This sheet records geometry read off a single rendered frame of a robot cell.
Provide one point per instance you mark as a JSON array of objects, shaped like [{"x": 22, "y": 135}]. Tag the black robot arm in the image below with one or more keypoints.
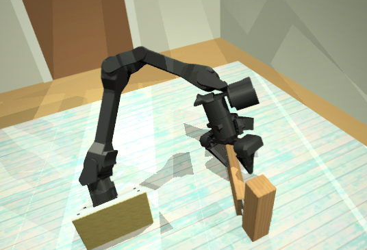
[{"x": 115, "y": 73}]

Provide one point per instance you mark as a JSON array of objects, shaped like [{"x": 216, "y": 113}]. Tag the wooden post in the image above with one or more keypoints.
[{"x": 259, "y": 200}]

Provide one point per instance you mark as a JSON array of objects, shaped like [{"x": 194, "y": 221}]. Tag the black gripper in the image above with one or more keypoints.
[{"x": 223, "y": 133}]

